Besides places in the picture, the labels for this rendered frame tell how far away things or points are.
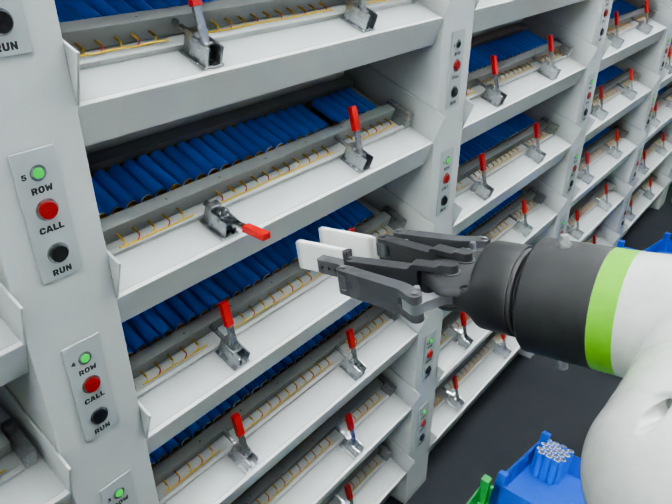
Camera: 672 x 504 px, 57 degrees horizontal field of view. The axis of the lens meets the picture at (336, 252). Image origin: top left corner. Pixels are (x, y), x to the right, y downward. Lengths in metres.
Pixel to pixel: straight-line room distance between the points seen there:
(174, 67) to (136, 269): 0.21
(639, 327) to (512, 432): 1.38
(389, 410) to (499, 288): 0.89
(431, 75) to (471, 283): 0.59
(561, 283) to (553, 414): 1.44
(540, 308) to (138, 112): 0.40
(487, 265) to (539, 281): 0.05
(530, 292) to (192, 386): 0.49
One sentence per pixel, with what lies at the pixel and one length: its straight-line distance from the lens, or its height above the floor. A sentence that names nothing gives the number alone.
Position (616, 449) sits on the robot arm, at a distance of 0.35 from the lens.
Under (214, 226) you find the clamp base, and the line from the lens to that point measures 0.75.
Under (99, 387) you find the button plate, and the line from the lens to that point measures 0.70.
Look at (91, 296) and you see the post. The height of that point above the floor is 0.92.
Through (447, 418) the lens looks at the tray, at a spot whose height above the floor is 0.12.
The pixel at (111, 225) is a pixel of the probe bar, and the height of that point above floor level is 0.95.
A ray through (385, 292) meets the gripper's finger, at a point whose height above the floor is 0.97.
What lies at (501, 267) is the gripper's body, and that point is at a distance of 0.49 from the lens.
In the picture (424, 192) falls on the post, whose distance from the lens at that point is 1.10.
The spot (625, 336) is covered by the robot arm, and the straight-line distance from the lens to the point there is 0.45.
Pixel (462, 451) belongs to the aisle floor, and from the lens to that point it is 1.74.
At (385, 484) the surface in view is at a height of 0.12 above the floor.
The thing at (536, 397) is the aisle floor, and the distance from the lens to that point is 1.94.
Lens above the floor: 1.25
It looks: 29 degrees down
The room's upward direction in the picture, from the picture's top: straight up
